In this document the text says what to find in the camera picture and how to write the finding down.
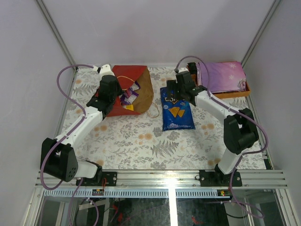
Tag orange wooden tray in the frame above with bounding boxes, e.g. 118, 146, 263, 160
192, 78, 251, 99

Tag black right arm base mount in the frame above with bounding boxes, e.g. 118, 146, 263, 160
199, 170, 242, 187

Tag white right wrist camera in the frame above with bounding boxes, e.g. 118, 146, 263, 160
175, 67, 189, 73

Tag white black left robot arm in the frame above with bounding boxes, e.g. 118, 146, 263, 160
40, 74, 122, 186

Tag blue Doritos chip bag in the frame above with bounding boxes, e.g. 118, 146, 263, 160
160, 87, 195, 131

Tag black object in tray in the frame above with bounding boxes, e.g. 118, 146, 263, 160
187, 62, 199, 79

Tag aluminium front rail frame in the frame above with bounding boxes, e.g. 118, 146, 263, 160
22, 169, 301, 226

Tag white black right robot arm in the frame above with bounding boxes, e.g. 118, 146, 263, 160
166, 70, 259, 186

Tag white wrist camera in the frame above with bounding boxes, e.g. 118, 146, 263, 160
175, 67, 189, 73
93, 64, 115, 76

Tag purple snack packet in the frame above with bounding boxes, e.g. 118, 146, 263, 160
128, 81, 141, 94
120, 92, 139, 105

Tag red brown paper bag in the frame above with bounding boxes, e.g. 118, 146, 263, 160
108, 65, 154, 117

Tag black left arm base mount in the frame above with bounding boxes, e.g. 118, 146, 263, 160
80, 171, 118, 187

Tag purple snowflake cloth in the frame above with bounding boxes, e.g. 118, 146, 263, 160
196, 61, 246, 93

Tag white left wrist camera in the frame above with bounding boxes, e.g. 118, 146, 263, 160
93, 64, 115, 76

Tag yellow snack packet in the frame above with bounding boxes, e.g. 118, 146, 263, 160
123, 105, 134, 111

